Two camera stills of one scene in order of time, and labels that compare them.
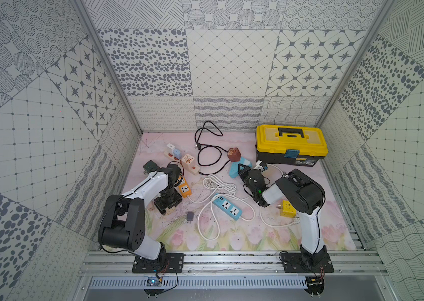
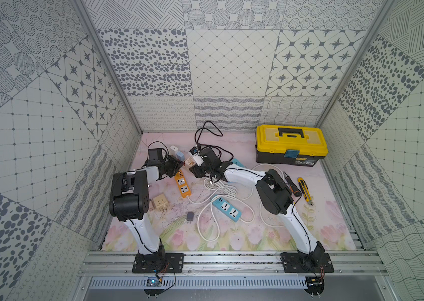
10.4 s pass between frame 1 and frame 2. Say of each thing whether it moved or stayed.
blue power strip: stayed
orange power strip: stayed
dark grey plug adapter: stayed
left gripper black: moved
